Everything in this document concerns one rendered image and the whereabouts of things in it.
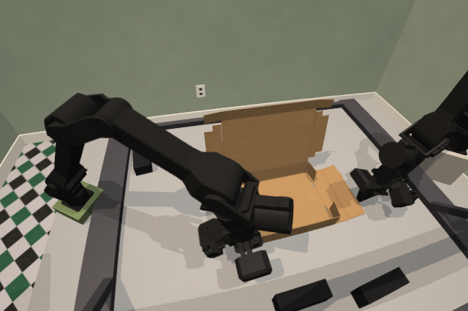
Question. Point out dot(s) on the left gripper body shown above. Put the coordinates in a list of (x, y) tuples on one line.
[(251, 265)]

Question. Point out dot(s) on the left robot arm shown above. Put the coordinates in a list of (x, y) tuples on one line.
[(211, 178)]

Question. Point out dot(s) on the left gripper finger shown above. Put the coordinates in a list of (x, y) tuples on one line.
[(236, 247)]

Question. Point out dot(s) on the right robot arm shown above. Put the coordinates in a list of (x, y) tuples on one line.
[(429, 137)]

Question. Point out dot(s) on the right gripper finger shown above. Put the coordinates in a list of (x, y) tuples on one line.
[(380, 192), (361, 196)]

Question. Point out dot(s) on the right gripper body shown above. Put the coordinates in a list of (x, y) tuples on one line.
[(369, 184)]

